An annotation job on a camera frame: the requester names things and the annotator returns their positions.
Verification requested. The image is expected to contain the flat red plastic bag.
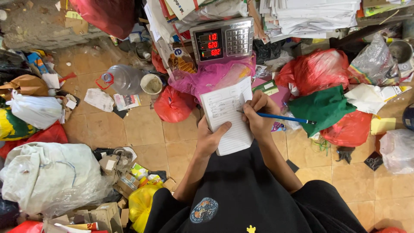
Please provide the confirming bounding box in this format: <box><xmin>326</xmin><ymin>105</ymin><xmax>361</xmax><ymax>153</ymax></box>
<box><xmin>0</xmin><ymin>121</ymin><xmax>69</xmax><ymax>159</ymax></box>

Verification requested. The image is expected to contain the dirty white paper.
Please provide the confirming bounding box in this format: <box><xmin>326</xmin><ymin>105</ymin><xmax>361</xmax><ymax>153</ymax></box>
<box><xmin>84</xmin><ymin>88</ymin><xmax>115</xmax><ymax>113</ymax></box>

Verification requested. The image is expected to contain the translucent white plastic bag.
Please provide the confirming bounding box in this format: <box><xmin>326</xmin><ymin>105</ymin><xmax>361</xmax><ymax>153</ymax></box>
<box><xmin>379</xmin><ymin>128</ymin><xmax>414</xmax><ymax>175</ymax></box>

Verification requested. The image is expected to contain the green cloth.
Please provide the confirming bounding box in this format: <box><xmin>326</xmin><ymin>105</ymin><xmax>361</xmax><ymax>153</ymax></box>
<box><xmin>287</xmin><ymin>84</ymin><xmax>357</xmax><ymax>138</ymax></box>

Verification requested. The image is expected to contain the yellow and green sack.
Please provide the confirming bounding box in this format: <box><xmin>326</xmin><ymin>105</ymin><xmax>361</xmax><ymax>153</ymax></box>
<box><xmin>0</xmin><ymin>106</ymin><xmax>39</xmax><ymax>142</ymax></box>

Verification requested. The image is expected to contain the person's right hand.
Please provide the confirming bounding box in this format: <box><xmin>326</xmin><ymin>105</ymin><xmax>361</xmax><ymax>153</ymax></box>
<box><xmin>241</xmin><ymin>90</ymin><xmax>276</xmax><ymax>140</ymax></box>

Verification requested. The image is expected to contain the stack of white papers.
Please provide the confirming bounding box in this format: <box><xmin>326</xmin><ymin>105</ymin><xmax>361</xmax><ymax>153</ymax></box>
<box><xmin>258</xmin><ymin>0</ymin><xmax>362</xmax><ymax>43</ymax></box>

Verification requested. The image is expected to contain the metal pot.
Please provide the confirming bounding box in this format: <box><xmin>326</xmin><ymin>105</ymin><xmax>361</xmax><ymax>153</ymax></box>
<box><xmin>388</xmin><ymin>38</ymin><xmax>414</xmax><ymax>64</ymax></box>

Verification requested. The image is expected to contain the large red plastic bag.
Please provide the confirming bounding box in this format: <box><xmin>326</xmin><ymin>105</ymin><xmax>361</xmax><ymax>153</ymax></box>
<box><xmin>274</xmin><ymin>49</ymin><xmax>350</xmax><ymax>96</ymax></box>

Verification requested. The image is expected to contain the yellow paper sheet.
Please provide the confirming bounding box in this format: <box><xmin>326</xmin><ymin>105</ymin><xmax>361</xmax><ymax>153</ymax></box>
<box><xmin>370</xmin><ymin>117</ymin><xmax>397</xmax><ymax>136</ymax></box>

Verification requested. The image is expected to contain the large white sack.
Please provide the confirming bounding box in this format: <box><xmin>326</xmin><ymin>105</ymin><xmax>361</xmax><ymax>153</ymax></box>
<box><xmin>0</xmin><ymin>142</ymin><xmax>114</xmax><ymax>218</ymax></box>

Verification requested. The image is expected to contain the large clear water bottle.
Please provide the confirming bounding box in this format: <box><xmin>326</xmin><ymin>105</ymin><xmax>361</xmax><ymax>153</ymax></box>
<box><xmin>95</xmin><ymin>64</ymin><xmax>146</xmax><ymax>96</ymax></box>

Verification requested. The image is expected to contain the red plastic bag under cloth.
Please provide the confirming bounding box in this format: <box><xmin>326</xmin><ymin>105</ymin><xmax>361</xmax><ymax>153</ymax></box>
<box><xmin>320</xmin><ymin>110</ymin><xmax>373</xmax><ymax>148</ymax></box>

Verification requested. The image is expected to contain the yellow plastic bag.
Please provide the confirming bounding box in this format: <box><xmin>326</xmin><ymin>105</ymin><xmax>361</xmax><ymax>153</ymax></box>
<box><xmin>128</xmin><ymin>183</ymin><xmax>164</xmax><ymax>233</ymax></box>

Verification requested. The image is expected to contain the waffle print snack box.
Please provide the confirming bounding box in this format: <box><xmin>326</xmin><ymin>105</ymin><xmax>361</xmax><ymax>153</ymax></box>
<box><xmin>158</xmin><ymin>41</ymin><xmax>198</xmax><ymax>82</ymax></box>

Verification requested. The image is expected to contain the brown paper bag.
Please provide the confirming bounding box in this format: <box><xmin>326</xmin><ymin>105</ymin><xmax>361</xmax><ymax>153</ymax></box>
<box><xmin>0</xmin><ymin>74</ymin><xmax>49</xmax><ymax>98</ymax></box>

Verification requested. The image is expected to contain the small tied red plastic bag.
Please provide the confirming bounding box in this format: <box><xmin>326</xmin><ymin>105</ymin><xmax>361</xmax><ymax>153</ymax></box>
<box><xmin>153</xmin><ymin>85</ymin><xmax>198</xmax><ymax>124</ymax></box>

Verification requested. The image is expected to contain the pink folder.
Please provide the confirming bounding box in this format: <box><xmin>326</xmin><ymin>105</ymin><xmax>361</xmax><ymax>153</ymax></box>
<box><xmin>251</xmin><ymin>77</ymin><xmax>292</xmax><ymax>109</ymax></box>

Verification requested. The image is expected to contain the printed leaflet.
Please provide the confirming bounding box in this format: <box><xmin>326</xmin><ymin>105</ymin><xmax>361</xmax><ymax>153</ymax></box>
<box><xmin>113</xmin><ymin>93</ymin><xmax>142</xmax><ymax>112</ymax></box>

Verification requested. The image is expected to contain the dark red plastic bag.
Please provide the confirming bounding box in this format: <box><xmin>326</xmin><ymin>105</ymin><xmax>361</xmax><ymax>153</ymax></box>
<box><xmin>69</xmin><ymin>0</ymin><xmax>136</xmax><ymax>40</ymax></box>

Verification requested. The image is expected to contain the white lined notebook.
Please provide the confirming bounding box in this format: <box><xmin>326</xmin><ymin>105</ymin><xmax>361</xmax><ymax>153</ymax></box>
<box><xmin>200</xmin><ymin>76</ymin><xmax>255</xmax><ymax>157</ymax></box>

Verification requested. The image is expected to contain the heap of cardboard pieces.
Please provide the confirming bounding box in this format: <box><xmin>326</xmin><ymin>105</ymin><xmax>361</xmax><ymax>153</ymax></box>
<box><xmin>42</xmin><ymin>155</ymin><xmax>177</xmax><ymax>233</ymax></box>

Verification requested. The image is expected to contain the clear plastic bag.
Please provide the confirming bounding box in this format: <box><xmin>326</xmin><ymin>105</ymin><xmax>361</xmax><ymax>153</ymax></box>
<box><xmin>347</xmin><ymin>32</ymin><xmax>402</xmax><ymax>87</ymax></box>

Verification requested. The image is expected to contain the crumpled white wrapper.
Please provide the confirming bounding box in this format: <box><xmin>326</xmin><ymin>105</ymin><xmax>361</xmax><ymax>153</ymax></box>
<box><xmin>344</xmin><ymin>83</ymin><xmax>403</xmax><ymax>115</ymax></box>

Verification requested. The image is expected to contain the pink mesh bag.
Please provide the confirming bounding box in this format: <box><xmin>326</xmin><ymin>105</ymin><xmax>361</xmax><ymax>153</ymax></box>
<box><xmin>168</xmin><ymin>53</ymin><xmax>257</xmax><ymax>101</ymax></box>

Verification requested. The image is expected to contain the dirty white bucket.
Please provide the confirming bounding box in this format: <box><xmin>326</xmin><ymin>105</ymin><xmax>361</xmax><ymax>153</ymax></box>
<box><xmin>140</xmin><ymin>73</ymin><xmax>167</xmax><ymax>95</ymax></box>

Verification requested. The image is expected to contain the silver digital weighing scale display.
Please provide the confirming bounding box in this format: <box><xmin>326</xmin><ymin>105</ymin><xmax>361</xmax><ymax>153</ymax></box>
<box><xmin>190</xmin><ymin>17</ymin><xmax>255</xmax><ymax>66</ymax></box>

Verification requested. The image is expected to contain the black plastic bag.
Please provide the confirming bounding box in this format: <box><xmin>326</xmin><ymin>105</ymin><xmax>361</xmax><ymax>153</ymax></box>
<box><xmin>252</xmin><ymin>38</ymin><xmax>286</xmax><ymax>64</ymax></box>

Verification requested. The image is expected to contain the green card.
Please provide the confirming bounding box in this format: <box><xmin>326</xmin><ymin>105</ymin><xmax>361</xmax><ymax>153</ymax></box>
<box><xmin>260</xmin><ymin>80</ymin><xmax>279</xmax><ymax>96</ymax></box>

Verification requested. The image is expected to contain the blue pencil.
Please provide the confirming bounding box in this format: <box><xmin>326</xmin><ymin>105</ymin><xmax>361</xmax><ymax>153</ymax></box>
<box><xmin>236</xmin><ymin>110</ymin><xmax>318</xmax><ymax>125</ymax></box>

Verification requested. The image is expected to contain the person's left hand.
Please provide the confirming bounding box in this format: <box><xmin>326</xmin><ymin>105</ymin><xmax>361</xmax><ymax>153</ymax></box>
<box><xmin>195</xmin><ymin>115</ymin><xmax>232</xmax><ymax>159</ymax></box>

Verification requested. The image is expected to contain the person's black clothing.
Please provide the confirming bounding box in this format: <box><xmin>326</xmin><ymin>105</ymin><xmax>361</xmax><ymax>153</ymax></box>
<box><xmin>144</xmin><ymin>139</ymin><xmax>368</xmax><ymax>233</ymax></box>

